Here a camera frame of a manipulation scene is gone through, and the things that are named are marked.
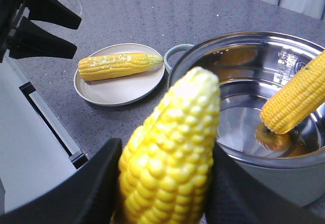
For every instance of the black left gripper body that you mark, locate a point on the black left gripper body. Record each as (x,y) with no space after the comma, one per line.
(11,11)

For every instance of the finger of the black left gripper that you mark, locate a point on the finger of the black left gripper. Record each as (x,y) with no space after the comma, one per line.
(29,40)
(53,11)

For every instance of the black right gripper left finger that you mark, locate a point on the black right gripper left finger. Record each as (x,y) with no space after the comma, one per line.
(88,196)

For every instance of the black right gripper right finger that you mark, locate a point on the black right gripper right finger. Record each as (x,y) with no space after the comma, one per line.
(236,197)

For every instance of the bright yellow corn cob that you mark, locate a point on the bright yellow corn cob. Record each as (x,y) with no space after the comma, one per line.
(166,167)

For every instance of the pale speckled corn cob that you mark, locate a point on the pale speckled corn cob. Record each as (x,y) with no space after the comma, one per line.
(111,66)

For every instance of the orange-yellow corn cob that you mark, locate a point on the orange-yellow corn cob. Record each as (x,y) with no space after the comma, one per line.
(297,99)

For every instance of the white round plate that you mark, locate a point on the white round plate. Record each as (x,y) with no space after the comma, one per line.
(119,91)

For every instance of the green electric cooking pot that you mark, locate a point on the green electric cooking pot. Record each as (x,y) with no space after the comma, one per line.
(251,67)

